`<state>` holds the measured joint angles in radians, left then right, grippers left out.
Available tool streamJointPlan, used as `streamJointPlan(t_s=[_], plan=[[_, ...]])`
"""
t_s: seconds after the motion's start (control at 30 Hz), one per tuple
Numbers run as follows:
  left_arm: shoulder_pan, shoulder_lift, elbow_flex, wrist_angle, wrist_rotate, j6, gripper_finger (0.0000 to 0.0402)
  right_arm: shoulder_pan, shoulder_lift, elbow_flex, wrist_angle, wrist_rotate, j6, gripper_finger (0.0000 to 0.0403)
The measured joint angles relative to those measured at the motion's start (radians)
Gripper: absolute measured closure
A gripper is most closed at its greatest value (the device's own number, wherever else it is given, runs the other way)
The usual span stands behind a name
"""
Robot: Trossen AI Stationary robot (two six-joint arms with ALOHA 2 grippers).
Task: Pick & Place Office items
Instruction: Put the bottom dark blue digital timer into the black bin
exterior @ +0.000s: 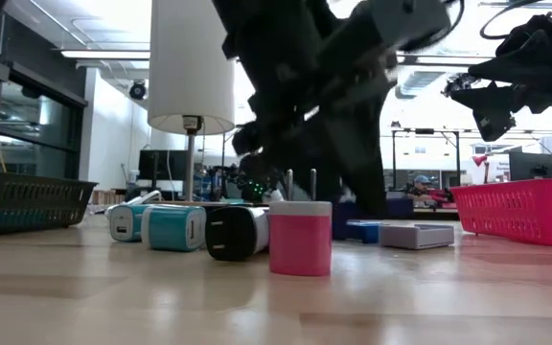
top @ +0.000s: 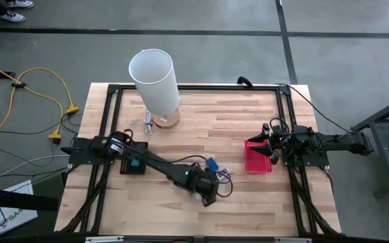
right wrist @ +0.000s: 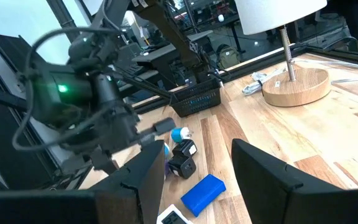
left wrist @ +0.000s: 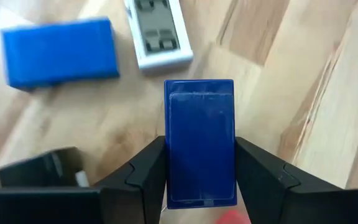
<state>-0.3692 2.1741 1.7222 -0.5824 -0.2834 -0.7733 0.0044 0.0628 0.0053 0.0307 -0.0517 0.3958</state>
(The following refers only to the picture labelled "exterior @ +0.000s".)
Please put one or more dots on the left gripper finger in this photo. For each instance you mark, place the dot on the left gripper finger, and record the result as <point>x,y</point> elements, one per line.
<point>295,144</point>
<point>362,158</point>

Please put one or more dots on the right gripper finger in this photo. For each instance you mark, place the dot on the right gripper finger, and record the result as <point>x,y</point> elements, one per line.
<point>494,110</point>
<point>501,69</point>

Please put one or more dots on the dark blue box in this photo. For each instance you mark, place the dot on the dark blue box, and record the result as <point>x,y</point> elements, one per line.
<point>364,232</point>

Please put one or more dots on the grey charger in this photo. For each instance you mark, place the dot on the grey charger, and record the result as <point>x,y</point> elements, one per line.
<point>417,236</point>

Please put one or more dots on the pink and white USB charger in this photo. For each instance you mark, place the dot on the pink and white USB charger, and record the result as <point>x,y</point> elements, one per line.
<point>300,244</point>

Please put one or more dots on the white charger with black face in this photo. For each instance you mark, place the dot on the white charger with black face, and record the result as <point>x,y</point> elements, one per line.
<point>233,233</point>

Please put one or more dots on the teal USB wall charger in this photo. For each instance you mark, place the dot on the teal USB wall charger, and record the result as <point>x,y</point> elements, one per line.
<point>173,229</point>
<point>122,223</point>

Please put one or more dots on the black ceiling spotlight cluster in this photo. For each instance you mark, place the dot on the black ceiling spotlight cluster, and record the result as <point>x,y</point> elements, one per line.
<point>454,85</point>

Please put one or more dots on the red desk lamp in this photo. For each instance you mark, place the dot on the red desk lamp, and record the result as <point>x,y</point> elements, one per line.
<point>480,160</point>

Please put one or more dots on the background robot with green lights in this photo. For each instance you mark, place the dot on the background robot with green lights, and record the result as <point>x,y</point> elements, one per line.
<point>252,184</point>

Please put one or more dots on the person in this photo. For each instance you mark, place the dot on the person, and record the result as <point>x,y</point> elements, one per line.
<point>420,190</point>

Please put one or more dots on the black computer monitor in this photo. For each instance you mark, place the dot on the black computer monitor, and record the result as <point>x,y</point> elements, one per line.
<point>534,165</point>
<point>161,165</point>

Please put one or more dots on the red plastic basket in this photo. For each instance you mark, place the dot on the red plastic basket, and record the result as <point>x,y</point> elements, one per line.
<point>520,211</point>

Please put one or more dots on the white shade table lamp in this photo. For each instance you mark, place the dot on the white shade table lamp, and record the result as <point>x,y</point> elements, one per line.
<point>190,62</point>

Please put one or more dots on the long fluorescent ceiling light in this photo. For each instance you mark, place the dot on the long fluorescent ceiling light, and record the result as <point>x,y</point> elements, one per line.
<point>106,54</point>

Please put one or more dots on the wooden crate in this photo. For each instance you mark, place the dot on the wooden crate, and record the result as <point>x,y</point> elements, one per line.
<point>103,196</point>

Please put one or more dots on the black plastic basket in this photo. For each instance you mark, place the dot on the black plastic basket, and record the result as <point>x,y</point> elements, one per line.
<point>27,201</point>

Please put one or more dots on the black gantry frame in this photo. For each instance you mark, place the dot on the black gantry frame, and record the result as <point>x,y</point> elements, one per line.
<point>394,158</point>

